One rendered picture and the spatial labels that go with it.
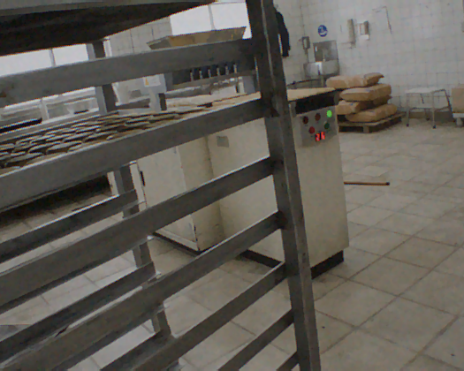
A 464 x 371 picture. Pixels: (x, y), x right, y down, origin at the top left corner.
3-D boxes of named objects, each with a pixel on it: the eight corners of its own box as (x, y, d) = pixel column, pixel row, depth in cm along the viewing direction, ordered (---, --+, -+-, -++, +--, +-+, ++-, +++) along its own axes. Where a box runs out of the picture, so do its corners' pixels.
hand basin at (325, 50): (361, 92, 660) (352, 18, 630) (345, 96, 639) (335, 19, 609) (313, 94, 739) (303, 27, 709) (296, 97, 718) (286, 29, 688)
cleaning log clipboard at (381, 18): (391, 34, 587) (388, 4, 576) (391, 34, 586) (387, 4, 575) (376, 36, 609) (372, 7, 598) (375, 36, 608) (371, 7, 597)
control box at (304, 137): (297, 146, 208) (292, 116, 204) (331, 134, 221) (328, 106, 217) (302, 146, 205) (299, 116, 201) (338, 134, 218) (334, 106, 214)
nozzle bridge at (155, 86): (147, 124, 273) (135, 68, 263) (240, 102, 311) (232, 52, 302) (172, 124, 246) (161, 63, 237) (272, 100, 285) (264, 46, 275)
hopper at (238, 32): (149, 65, 266) (145, 42, 262) (224, 53, 296) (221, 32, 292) (172, 60, 243) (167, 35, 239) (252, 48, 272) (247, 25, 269)
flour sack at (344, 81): (323, 90, 608) (322, 78, 604) (340, 86, 635) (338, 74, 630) (369, 87, 556) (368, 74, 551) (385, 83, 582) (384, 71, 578)
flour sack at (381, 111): (372, 124, 550) (370, 111, 546) (344, 123, 581) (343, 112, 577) (399, 113, 593) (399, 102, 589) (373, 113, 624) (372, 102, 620)
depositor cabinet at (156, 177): (119, 223, 372) (95, 124, 349) (192, 197, 410) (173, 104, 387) (201, 264, 270) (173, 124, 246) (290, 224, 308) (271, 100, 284)
